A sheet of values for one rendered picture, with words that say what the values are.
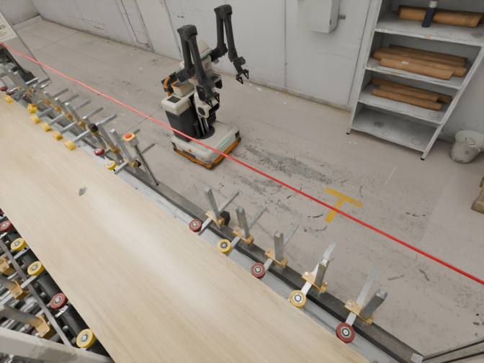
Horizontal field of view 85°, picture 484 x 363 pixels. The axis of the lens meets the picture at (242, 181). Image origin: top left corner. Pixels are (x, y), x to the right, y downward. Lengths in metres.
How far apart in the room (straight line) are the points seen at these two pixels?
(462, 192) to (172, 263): 2.84
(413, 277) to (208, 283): 1.77
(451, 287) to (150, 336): 2.26
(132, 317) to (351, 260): 1.80
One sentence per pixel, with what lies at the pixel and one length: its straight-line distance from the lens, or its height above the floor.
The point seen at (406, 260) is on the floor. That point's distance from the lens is 2.76.
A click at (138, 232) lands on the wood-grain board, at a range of 1.86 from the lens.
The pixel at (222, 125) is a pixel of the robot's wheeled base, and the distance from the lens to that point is 3.41.
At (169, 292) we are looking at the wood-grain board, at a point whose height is 0.90.
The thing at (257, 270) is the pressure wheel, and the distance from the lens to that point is 1.52.
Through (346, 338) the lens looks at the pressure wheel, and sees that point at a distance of 1.47.
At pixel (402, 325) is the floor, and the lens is 2.54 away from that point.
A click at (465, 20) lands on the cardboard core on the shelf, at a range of 3.12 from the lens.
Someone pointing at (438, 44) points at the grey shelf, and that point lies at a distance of 3.43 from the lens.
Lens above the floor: 2.33
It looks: 49 degrees down
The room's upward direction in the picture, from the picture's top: 10 degrees counter-clockwise
